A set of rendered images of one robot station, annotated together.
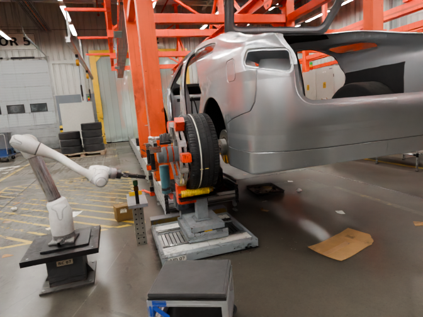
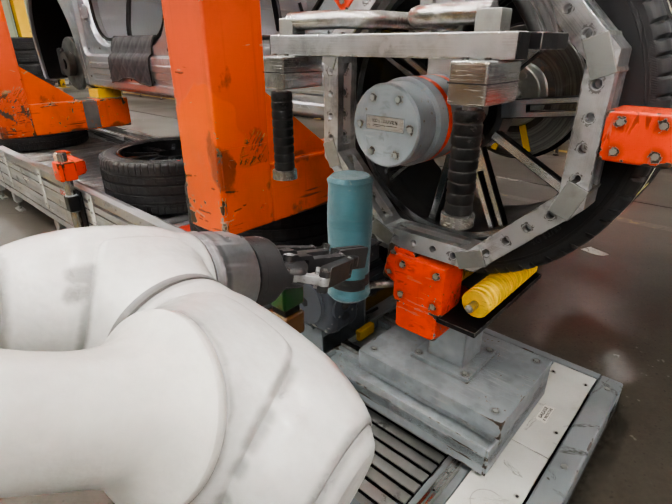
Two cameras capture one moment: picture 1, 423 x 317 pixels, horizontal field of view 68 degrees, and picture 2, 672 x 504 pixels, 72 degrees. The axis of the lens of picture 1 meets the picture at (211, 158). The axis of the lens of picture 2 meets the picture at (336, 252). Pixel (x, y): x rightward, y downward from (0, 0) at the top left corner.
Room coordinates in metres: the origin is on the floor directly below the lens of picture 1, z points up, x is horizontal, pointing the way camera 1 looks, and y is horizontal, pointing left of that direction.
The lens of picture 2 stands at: (2.07, 0.91, 0.97)
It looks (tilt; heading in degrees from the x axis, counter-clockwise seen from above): 24 degrees down; 329
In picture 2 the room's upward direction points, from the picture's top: straight up
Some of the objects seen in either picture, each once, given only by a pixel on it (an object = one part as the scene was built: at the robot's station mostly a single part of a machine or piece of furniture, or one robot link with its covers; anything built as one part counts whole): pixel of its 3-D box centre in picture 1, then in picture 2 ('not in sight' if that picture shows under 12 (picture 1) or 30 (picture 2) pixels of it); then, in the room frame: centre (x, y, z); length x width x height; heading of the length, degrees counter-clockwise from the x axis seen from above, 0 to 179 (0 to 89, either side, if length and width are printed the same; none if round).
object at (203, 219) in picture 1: (201, 207); (457, 323); (2.75, 0.13, 0.32); 0.40 x 0.30 x 0.28; 16
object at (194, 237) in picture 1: (201, 225); (431, 374); (2.81, 0.15, 0.13); 0.50 x 0.36 x 0.10; 16
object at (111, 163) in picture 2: not in sight; (175, 171); (4.41, 0.42, 0.39); 0.66 x 0.66 x 0.24
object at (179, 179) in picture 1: (177, 153); (442, 114); (2.71, 0.29, 0.85); 0.54 x 0.07 x 0.54; 16
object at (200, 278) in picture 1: (194, 304); not in sight; (1.55, 0.16, 0.17); 0.43 x 0.36 x 0.34; 82
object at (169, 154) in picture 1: (169, 154); (421, 119); (2.69, 0.36, 0.85); 0.21 x 0.14 x 0.14; 106
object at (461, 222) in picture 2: (152, 161); (463, 166); (2.48, 0.47, 0.83); 0.04 x 0.04 x 0.16
